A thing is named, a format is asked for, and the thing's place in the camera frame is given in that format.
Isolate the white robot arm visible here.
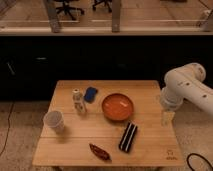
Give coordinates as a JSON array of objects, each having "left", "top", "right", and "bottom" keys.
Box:
[{"left": 159, "top": 63, "right": 213, "bottom": 126}]

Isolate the white ceramic cup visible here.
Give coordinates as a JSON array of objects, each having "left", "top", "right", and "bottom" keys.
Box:
[{"left": 43, "top": 111, "right": 65, "bottom": 134}]

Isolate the black white striped case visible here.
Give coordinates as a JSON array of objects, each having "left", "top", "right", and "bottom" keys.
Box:
[{"left": 119, "top": 123, "right": 137, "bottom": 153}]

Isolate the orange round plate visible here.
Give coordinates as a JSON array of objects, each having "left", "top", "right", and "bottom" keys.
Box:
[{"left": 101, "top": 93, "right": 134, "bottom": 121}]

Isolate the dark red chili pepper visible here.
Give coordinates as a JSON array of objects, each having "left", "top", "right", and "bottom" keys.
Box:
[{"left": 89, "top": 144, "right": 110, "bottom": 161}]

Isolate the wooden table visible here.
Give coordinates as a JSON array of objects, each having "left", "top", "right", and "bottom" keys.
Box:
[{"left": 33, "top": 80, "right": 183, "bottom": 167}]

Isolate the blue sponge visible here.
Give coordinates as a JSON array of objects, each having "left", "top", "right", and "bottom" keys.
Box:
[{"left": 84, "top": 87, "right": 98, "bottom": 103}]

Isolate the small clear plastic bottle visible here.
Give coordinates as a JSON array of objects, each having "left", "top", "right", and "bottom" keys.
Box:
[{"left": 73, "top": 89, "right": 86, "bottom": 114}]

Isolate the right black office chair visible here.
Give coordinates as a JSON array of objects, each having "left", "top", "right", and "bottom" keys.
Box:
[{"left": 92, "top": 0, "right": 113, "bottom": 14}]

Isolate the black office chair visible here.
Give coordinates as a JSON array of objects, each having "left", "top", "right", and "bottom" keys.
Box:
[
  {"left": 92, "top": 0, "right": 113, "bottom": 14},
  {"left": 54, "top": 0, "right": 84, "bottom": 21}
]

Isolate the left black office chair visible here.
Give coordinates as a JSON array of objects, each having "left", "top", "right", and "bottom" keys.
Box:
[{"left": 54, "top": 0, "right": 84, "bottom": 21}]

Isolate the black cable right floor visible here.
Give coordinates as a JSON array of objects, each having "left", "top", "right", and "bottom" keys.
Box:
[{"left": 186, "top": 152, "right": 213, "bottom": 171}]

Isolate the black cable floor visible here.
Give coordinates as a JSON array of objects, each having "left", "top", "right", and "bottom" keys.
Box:
[
  {"left": 0, "top": 99, "right": 16, "bottom": 157},
  {"left": 186, "top": 152, "right": 213, "bottom": 171}
]

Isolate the grey metal post centre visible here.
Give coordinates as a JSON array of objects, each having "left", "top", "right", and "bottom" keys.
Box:
[{"left": 112, "top": 0, "right": 121, "bottom": 32}]

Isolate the grey metal post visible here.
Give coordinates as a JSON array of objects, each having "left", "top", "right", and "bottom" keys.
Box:
[
  {"left": 43, "top": 0, "right": 60, "bottom": 33},
  {"left": 112, "top": 0, "right": 121, "bottom": 32}
]

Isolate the black cable left floor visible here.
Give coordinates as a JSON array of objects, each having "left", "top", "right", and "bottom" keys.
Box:
[{"left": 0, "top": 99, "right": 16, "bottom": 157}]

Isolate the grey metal post left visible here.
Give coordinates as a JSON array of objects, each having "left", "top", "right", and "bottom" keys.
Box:
[{"left": 43, "top": 0, "right": 60, "bottom": 33}]

